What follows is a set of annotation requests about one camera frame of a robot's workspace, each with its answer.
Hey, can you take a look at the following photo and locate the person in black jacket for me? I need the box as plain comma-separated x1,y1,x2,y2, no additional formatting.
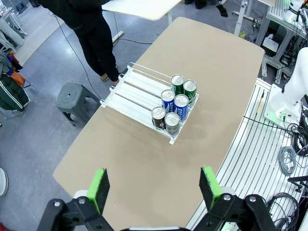
38,0,120,87

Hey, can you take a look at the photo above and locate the yellow marker pen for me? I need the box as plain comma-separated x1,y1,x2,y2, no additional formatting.
256,92,265,114

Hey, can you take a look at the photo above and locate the blue Pocari Sweat can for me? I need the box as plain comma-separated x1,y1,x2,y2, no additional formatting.
160,89,176,110
173,93,190,121

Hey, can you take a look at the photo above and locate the orange garment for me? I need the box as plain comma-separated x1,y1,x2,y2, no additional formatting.
6,51,26,87

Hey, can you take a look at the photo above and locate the white slatted robot platform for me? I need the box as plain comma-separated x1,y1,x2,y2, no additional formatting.
186,77,308,231

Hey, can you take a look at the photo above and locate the green Chilsung cider can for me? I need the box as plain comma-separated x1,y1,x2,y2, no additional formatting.
182,79,198,104
170,74,185,94

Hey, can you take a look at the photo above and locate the clear plastic can dispenser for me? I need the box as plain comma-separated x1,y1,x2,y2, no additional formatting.
99,62,200,145

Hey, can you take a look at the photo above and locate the grey coiled cable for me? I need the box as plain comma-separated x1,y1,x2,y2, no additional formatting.
278,146,297,177

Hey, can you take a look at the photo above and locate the grey plastic stool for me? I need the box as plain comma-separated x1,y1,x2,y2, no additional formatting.
55,82,102,128

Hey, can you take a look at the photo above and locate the dark green jacket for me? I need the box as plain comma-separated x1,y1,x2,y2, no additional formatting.
0,72,31,113

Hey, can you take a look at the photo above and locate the white side table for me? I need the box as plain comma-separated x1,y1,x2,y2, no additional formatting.
102,0,183,44

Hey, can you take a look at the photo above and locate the aluminium frame rack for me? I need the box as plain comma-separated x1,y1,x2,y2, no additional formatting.
255,0,308,84

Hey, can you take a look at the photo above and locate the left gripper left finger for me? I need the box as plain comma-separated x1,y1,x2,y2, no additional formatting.
36,167,114,231

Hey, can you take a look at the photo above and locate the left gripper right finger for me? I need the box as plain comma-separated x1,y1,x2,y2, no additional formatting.
192,166,277,231

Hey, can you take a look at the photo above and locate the black Pepsi can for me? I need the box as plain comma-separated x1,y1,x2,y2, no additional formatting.
164,112,180,135
151,106,167,130

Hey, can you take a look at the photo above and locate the grey garment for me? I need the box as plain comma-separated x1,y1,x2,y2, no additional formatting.
0,51,13,75

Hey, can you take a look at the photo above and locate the black cable bundle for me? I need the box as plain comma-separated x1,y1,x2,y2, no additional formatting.
287,113,308,157

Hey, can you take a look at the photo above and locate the thin black floor cable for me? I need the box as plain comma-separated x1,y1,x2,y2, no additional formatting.
54,14,103,100

